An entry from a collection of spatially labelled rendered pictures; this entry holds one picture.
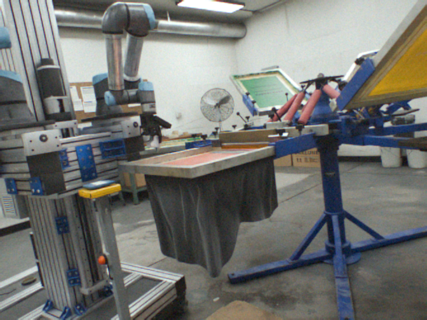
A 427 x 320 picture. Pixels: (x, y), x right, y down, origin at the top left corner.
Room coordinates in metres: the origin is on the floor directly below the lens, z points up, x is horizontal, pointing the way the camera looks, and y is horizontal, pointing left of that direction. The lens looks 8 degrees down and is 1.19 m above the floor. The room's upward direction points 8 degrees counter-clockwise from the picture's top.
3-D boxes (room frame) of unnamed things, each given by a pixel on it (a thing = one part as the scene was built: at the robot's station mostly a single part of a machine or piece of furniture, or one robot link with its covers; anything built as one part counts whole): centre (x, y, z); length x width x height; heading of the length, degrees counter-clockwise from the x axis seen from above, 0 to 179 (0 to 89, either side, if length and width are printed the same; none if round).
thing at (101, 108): (1.85, 0.55, 1.31); 0.15 x 0.15 x 0.10
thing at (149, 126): (1.68, 0.30, 1.18); 0.09 x 0.08 x 0.12; 131
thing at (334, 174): (2.29, -0.81, 0.67); 0.39 x 0.39 x 1.35
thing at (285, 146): (1.54, -0.38, 0.98); 0.30 x 0.05 x 0.07; 131
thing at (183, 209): (1.41, 0.20, 0.74); 0.45 x 0.03 x 0.43; 41
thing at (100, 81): (1.86, 0.54, 1.42); 0.13 x 0.12 x 0.14; 122
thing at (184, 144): (2.58, 0.04, 1.05); 1.08 x 0.61 x 0.23; 71
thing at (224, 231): (1.40, -0.11, 0.74); 0.46 x 0.04 x 0.42; 131
